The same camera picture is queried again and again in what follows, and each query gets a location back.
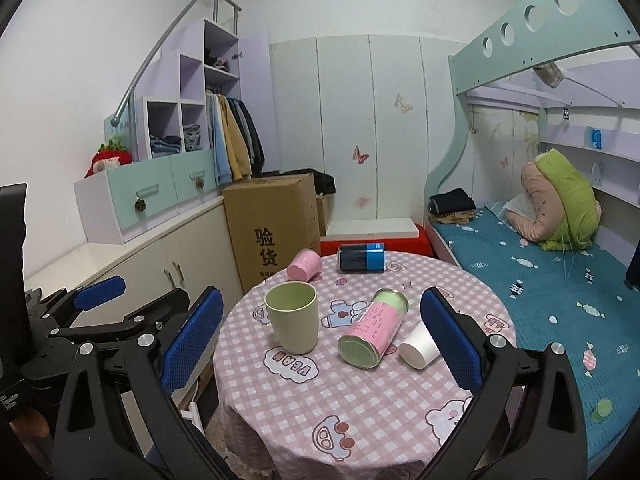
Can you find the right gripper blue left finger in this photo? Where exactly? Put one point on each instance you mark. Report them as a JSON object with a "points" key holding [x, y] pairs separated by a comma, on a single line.
{"points": [[201, 324]]}

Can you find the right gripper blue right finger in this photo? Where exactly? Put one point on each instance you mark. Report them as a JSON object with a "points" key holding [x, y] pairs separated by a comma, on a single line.
{"points": [[457, 338]]}

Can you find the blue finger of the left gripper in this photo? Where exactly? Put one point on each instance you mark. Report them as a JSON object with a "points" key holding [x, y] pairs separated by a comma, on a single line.
{"points": [[93, 296], [162, 309]]}

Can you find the pale green plastic cup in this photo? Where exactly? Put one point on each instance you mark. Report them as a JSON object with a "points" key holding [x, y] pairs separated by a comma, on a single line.
{"points": [[294, 316]]}

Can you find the white paper cup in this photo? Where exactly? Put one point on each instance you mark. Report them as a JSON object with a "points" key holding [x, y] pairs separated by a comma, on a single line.
{"points": [[419, 350]]}

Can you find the small pink cup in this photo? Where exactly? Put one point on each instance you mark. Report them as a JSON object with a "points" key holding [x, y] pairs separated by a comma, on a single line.
{"points": [[305, 266]]}

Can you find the cream floor cabinet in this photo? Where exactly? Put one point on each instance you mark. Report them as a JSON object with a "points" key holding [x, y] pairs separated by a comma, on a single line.
{"points": [[191, 251]]}

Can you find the mint drawer unit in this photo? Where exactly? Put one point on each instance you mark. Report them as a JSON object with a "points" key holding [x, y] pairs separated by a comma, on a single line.
{"points": [[119, 204]]}

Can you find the pink green labelled can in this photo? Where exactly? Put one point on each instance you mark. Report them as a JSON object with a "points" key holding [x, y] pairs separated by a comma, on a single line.
{"points": [[365, 342]]}

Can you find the pink checkered tablecloth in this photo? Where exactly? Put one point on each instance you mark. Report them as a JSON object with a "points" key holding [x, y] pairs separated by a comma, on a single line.
{"points": [[317, 417]]}

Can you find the tall cardboard box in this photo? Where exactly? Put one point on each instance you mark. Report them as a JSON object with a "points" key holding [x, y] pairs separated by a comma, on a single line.
{"points": [[270, 220]]}

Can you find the blue black can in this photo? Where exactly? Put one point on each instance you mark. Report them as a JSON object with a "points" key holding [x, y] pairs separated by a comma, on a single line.
{"points": [[361, 258]]}

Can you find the white board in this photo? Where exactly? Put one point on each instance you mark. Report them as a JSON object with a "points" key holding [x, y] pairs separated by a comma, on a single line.
{"points": [[371, 229]]}

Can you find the folded dark clothes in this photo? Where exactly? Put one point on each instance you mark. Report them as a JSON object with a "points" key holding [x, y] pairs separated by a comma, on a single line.
{"points": [[453, 207]]}

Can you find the red plush toy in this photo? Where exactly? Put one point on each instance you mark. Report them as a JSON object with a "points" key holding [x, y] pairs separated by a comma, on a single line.
{"points": [[111, 154]]}

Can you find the white pillow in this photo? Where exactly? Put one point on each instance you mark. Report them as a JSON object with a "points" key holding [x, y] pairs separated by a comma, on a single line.
{"points": [[522, 205]]}

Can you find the hanging clothes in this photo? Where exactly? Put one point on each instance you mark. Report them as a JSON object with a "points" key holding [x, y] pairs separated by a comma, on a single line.
{"points": [[233, 136]]}

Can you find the green pink pillow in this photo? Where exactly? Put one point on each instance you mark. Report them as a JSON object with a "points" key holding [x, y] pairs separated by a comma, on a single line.
{"points": [[566, 213]]}

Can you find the lilac cubby shelf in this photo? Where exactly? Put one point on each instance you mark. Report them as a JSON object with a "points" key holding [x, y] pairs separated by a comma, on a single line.
{"points": [[171, 92]]}

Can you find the white wardrobe with butterflies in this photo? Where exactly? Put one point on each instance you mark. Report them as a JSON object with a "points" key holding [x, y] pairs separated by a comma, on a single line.
{"points": [[372, 111]]}

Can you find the mint bunk bed frame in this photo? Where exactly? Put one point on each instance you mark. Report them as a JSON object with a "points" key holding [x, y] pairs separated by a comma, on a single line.
{"points": [[531, 33]]}

